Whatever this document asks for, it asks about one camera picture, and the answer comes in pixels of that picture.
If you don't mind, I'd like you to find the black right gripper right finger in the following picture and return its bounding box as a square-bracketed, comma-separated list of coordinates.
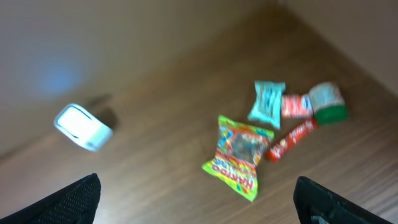
[293, 176, 392, 224]

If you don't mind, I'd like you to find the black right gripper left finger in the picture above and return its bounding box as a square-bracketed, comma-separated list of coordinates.
[1, 173, 101, 224]

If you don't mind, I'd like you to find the red Nescafe stick pack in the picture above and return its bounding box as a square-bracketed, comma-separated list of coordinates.
[266, 118, 318, 162]

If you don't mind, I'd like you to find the green Haribo candy bag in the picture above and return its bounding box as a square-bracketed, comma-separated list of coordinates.
[201, 115, 274, 202]

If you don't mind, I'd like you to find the red tissue pack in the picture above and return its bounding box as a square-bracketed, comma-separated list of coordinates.
[282, 94, 313, 118]

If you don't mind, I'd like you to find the green lid small jar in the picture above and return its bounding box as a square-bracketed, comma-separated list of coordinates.
[308, 82, 348, 125]

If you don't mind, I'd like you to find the mint green wipes pack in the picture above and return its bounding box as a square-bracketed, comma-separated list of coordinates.
[248, 80, 286, 129]

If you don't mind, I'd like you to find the white barcode scanner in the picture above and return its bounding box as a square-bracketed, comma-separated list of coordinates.
[53, 103, 113, 152]

